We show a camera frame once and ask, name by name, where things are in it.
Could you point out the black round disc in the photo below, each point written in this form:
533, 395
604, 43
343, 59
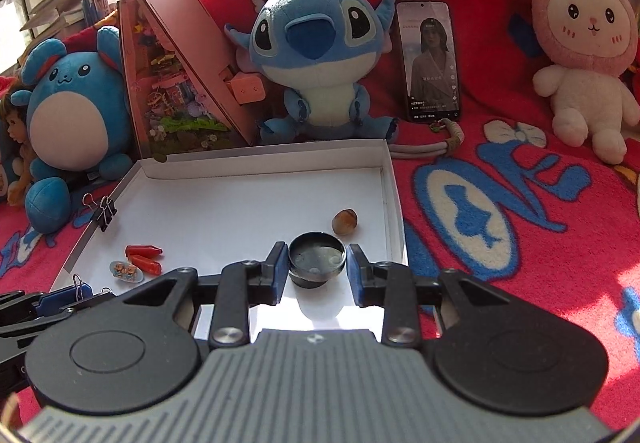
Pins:
316, 255

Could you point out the clear plastic dome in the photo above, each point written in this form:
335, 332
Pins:
294, 270

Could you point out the small pink box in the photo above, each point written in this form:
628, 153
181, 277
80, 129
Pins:
245, 89

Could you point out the triangular pink diorama house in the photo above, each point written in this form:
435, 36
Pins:
200, 73

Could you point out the stack of papers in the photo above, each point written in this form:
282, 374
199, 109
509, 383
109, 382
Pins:
65, 3

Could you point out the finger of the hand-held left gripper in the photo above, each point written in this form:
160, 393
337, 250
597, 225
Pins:
60, 300
20, 325

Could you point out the blue alien plush toy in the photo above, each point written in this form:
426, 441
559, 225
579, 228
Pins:
315, 73

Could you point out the black smartphone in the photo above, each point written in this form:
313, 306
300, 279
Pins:
430, 63

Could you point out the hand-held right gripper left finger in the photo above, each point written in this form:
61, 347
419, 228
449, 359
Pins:
277, 273

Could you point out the small black binder clip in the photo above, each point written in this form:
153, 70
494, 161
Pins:
105, 218

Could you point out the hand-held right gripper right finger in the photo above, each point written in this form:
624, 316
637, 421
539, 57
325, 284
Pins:
356, 275

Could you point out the red pointed plastic cap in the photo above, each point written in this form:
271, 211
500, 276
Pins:
148, 266
145, 251

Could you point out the brown haired doll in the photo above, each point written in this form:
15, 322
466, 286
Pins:
15, 143

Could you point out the brown walnut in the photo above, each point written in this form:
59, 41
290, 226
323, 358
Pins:
345, 221

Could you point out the white cardboard box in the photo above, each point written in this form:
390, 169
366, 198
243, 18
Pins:
225, 203

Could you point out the pink rabbit plush toy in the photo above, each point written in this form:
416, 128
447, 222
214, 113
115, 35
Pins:
585, 73

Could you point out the round blue plush toy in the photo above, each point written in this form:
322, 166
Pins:
65, 123

